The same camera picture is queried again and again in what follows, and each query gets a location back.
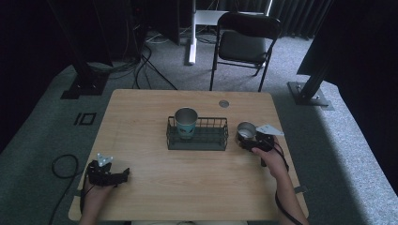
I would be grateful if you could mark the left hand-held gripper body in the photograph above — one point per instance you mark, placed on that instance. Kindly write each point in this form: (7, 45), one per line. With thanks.
(98, 175)

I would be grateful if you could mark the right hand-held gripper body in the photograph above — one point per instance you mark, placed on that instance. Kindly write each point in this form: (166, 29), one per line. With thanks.
(264, 142)

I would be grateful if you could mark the person's left hand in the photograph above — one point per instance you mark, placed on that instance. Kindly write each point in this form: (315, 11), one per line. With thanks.
(97, 194)

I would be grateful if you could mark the person's right hand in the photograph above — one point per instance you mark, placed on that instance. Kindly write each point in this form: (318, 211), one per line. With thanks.
(273, 162)

